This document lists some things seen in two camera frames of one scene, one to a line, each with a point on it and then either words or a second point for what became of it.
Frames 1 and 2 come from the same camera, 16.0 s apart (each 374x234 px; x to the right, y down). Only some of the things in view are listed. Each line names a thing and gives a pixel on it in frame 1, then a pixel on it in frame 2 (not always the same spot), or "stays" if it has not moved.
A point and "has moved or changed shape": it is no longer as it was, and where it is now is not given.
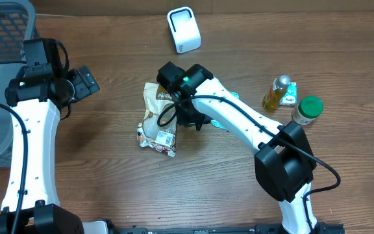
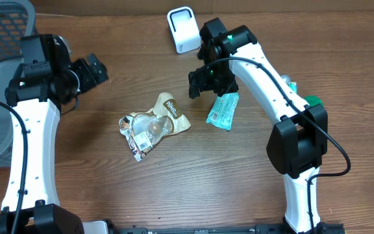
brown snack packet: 160,110 has moved or changed shape
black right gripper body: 193,117 to 220,81
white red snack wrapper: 162,136 to 140,129
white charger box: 185,30 stays
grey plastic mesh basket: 6,27 stays
